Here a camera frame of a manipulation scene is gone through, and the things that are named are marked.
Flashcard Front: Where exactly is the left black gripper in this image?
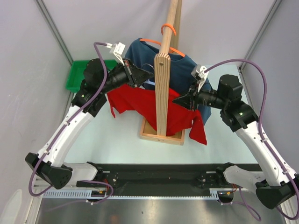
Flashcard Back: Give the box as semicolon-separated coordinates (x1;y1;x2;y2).
99;58;154;94

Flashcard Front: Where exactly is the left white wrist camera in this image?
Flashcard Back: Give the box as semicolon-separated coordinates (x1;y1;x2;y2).
106;42;126;65

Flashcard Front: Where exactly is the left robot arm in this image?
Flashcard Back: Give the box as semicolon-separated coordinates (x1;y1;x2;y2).
25;58;154;189

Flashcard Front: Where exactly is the purple cable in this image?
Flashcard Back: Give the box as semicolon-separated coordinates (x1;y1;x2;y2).
28;42;115;197
204;58;299;221

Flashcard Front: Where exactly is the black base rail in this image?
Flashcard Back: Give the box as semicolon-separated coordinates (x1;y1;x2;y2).
77;163;260;196

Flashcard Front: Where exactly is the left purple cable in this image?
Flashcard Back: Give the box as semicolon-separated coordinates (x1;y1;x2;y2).
28;42;115;197

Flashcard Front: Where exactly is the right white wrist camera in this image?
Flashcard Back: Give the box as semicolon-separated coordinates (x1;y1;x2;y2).
191;64;208;92

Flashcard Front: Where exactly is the white cable duct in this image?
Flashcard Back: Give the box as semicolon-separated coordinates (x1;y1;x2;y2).
43;189;233;202

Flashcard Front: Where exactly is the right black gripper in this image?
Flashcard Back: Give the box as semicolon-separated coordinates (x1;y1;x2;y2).
172;79;228;112

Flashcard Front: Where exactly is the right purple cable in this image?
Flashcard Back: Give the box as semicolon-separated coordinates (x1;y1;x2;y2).
204;58;299;221

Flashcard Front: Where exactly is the wooden hanger stand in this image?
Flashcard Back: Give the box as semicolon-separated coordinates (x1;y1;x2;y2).
140;0;185;145

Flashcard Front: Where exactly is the orange hanger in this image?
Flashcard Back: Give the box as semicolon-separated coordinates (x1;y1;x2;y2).
140;23;185;57

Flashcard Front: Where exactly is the light blue hanger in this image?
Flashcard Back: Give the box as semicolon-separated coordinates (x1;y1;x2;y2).
142;63;156;86

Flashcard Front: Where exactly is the blue t shirt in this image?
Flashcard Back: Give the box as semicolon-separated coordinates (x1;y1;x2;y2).
125;37;212;126

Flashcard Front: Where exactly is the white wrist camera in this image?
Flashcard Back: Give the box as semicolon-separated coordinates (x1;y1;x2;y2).
191;64;208;92
106;42;126;65

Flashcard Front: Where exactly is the green plastic tray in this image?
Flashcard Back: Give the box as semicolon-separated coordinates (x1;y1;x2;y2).
66;59;117;93

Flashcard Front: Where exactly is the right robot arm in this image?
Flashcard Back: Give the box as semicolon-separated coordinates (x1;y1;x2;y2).
173;75;299;209

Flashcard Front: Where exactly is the red t shirt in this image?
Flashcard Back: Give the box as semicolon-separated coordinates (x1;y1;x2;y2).
107;85;207;145

